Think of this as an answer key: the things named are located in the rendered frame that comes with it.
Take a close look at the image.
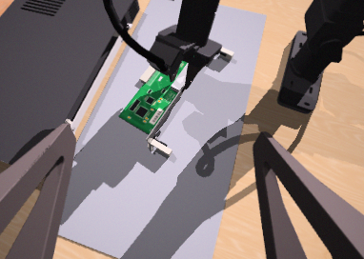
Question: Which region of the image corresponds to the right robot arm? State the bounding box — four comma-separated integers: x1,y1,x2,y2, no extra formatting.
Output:
182,0,364,112

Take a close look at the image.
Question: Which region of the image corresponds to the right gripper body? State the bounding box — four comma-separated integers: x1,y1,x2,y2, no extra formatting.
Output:
150,3,222,68

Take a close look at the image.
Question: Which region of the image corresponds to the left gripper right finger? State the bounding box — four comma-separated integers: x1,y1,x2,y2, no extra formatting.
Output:
253,131,364,259

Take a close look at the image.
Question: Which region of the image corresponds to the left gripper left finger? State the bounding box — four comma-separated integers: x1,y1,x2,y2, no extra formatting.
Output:
0,124,76,259

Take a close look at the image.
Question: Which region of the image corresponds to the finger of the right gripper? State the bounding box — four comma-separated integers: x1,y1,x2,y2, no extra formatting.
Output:
185,64,206,90
169,65,180,82

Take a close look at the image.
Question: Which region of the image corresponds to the grey flat mat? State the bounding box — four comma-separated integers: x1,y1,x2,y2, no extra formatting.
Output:
58,5,267,259

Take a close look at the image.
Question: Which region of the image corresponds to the black metal enclosure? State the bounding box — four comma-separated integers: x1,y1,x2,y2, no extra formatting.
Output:
0,0,123,165

